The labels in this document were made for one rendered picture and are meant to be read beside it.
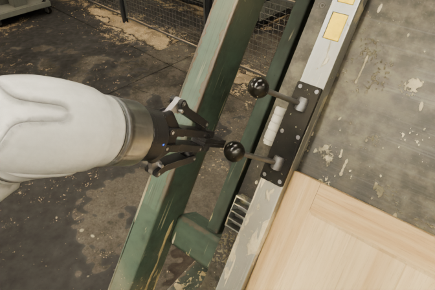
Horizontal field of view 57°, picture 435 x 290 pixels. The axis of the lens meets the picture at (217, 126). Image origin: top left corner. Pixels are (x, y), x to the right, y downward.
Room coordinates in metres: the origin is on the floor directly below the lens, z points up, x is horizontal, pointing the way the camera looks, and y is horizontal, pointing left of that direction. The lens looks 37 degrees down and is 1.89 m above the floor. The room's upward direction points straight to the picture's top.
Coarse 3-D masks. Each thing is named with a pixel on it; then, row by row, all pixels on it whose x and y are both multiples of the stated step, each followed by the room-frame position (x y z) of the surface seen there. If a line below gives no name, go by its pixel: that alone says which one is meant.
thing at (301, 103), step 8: (256, 80) 0.60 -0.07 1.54; (264, 80) 0.60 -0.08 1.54; (248, 88) 0.60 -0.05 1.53; (256, 88) 0.59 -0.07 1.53; (264, 88) 0.59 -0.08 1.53; (256, 96) 0.59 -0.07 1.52; (280, 96) 0.61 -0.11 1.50; (288, 96) 0.62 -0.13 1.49; (296, 104) 0.62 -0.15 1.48; (304, 104) 0.62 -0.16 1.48
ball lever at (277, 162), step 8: (232, 144) 0.54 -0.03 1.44; (240, 144) 0.55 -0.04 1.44; (224, 152) 0.54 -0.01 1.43; (232, 152) 0.53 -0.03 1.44; (240, 152) 0.53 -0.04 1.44; (248, 152) 0.56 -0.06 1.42; (232, 160) 0.53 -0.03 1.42; (240, 160) 0.53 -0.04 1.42; (256, 160) 0.56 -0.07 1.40; (264, 160) 0.56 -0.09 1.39; (272, 160) 0.57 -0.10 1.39; (280, 160) 0.57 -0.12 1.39; (272, 168) 0.57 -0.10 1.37; (280, 168) 0.56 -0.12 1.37
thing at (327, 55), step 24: (336, 0) 0.74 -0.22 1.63; (360, 0) 0.72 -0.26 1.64; (336, 48) 0.68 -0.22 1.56; (312, 72) 0.67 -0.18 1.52; (336, 72) 0.68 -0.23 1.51; (312, 120) 0.62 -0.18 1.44; (264, 192) 0.55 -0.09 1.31; (264, 216) 0.52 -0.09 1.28; (240, 240) 0.51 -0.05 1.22; (264, 240) 0.51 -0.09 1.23; (240, 264) 0.48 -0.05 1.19; (216, 288) 0.46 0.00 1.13; (240, 288) 0.45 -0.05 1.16
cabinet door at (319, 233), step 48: (288, 192) 0.55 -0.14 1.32; (336, 192) 0.52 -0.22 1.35; (288, 240) 0.49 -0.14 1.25; (336, 240) 0.47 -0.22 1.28; (384, 240) 0.44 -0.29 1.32; (432, 240) 0.42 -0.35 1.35; (288, 288) 0.43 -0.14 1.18; (336, 288) 0.41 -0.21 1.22; (384, 288) 0.39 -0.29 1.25; (432, 288) 0.37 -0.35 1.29
